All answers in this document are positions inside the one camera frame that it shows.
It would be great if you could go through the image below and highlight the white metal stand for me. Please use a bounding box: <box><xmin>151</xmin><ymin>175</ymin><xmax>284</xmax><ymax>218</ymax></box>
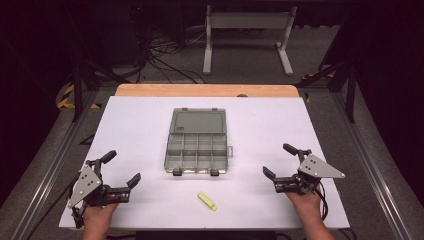
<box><xmin>202</xmin><ymin>4</ymin><xmax>299</xmax><ymax>77</ymax></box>

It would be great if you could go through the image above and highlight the white table sheet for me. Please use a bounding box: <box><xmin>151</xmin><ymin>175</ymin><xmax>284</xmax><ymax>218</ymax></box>
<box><xmin>58</xmin><ymin>95</ymin><xmax>351</xmax><ymax>232</ymax></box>

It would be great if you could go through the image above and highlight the wooden table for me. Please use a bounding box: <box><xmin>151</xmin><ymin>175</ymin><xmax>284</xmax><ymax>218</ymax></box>
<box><xmin>114</xmin><ymin>83</ymin><xmax>300</xmax><ymax>99</ymax></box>

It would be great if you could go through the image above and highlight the person's right hand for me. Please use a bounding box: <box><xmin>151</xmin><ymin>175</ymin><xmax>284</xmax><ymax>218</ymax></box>
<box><xmin>285</xmin><ymin>185</ymin><xmax>326</xmax><ymax>218</ymax></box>

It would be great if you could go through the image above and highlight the yellow black hazard tape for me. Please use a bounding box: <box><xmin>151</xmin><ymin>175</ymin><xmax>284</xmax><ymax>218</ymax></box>
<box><xmin>300</xmin><ymin>70</ymin><xmax>336</xmax><ymax>104</ymax></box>
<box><xmin>56</xmin><ymin>83</ymin><xmax>102</xmax><ymax>110</ymax></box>

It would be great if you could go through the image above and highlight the grey plastic compartment box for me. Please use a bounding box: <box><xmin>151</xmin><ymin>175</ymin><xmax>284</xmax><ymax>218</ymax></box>
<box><xmin>163</xmin><ymin>106</ymin><xmax>235</xmax><ymax>177</ymax></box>

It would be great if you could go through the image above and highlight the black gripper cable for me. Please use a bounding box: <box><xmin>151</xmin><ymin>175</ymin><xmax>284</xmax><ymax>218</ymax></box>
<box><xmin>316</xmin><ymin>179</ymin><xmax>330</xmax><ymax>222</ymax></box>

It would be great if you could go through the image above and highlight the bundle of black floor cables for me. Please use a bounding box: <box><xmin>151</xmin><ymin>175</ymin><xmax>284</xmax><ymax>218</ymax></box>
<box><xmin>132</xmin><ymin>29</ymin><xmax>208</xmax><ymax>85</ymax></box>

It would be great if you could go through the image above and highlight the person's left hand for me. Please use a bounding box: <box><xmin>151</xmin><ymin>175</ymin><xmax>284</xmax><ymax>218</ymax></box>
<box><xmin>82</xmin><ymin>201</ymin><xmax>120</xmax><ymax>232</ymax></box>

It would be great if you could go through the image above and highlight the aluminium floor rail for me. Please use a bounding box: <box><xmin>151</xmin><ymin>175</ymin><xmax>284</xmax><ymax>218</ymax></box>
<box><xmin>9</xmin><ymin>89</ymin><xmax>102</xmax><ymax>240</ymax></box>
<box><xmin>329</xmin><ymin>89</ymin><xmax>415</xmax><ymax>240</ymax></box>

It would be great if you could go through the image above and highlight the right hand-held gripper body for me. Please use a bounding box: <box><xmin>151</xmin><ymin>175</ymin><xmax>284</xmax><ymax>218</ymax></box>
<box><xmin>273</xmin><ymin>148</ymin><xmax>346</xmax><ymax>196</ymax></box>

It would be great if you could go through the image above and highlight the black metal stand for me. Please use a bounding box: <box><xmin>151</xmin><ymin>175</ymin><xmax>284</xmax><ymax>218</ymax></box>
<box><xmin>63</xmin><ymin>6</ymin><xmax>132</xmax><ymax>123</ymax></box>
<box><xmin>294</xmin><ymin>13</ymin><xmax>360</xmax><ymax>124</ymax></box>

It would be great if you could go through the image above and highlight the small yellow plastic piece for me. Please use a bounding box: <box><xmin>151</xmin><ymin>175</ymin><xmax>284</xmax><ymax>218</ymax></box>
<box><xmin>196</xmin><ymin>191</ymin><xmax>218</xmax><ymax>212</ymax></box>

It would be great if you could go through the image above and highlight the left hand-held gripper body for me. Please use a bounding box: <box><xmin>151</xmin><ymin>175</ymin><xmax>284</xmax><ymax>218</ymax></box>
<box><xmin>67</xmin><ymin>159</ymin><xmax>132</xmax><ymax>230</ymax></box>

